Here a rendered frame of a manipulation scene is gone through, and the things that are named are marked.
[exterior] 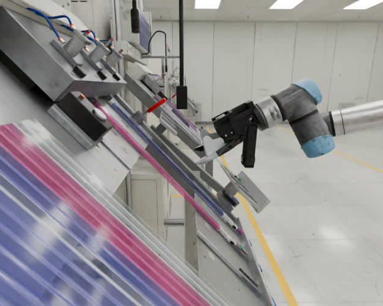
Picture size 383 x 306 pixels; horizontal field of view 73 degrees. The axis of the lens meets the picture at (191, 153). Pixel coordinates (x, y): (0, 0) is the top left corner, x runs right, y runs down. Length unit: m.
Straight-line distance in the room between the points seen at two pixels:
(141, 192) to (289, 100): 1.20
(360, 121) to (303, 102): 0.19
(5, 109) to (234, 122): 0.47
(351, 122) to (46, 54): 0.72
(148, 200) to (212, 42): 6.99
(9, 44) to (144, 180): 1.29
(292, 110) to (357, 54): 8.97
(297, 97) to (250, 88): 7.70
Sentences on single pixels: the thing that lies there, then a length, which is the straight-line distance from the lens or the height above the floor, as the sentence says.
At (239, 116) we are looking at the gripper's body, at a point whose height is 1.07.
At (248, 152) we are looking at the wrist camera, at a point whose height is 0.97.
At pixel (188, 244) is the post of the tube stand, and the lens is 1.16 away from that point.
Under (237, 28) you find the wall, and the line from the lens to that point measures 8.46.
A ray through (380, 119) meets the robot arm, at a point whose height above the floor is 1.06.
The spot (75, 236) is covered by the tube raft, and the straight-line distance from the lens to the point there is 0.27.
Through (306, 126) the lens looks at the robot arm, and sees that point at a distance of 0.70.
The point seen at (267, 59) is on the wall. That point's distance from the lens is 8.54.
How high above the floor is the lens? 1.14
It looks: 14 degrees down
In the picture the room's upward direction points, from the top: straight up
